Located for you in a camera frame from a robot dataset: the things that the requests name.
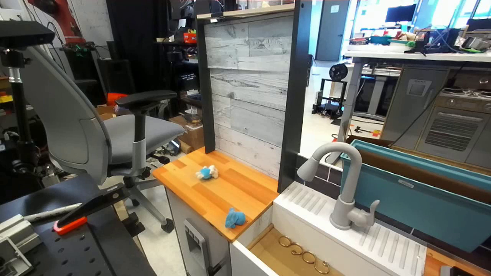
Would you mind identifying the aluminium extrusion block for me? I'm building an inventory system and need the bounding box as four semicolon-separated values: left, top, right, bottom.
0;215;41;276

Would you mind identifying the black red-tipped clamp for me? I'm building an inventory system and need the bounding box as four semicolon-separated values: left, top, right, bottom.
52;188;126;237

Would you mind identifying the wooden counter cabinet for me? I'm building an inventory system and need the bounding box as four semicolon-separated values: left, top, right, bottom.
153;149;278;276

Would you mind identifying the teal bin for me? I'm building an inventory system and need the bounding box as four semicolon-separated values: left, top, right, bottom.
351;140;491;252

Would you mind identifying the grey metal cabinet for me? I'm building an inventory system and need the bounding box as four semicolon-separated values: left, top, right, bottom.
382;65;491;171

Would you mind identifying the grey sink faucet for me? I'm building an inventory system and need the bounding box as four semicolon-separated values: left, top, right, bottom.
296;142;380;231

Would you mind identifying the grey office chair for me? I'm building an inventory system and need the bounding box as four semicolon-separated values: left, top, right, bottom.
23;47;184;234

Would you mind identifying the grey wood backsplash panel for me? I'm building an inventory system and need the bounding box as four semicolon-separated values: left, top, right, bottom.
196;0;311;191

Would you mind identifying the black tripod stand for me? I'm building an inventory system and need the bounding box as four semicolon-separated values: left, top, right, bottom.
0;21;55;174

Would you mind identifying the black 3D printer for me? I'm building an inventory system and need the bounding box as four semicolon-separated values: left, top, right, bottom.
311;64;348;125

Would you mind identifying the white toy sink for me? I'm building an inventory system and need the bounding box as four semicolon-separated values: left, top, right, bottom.
230;183;426;276

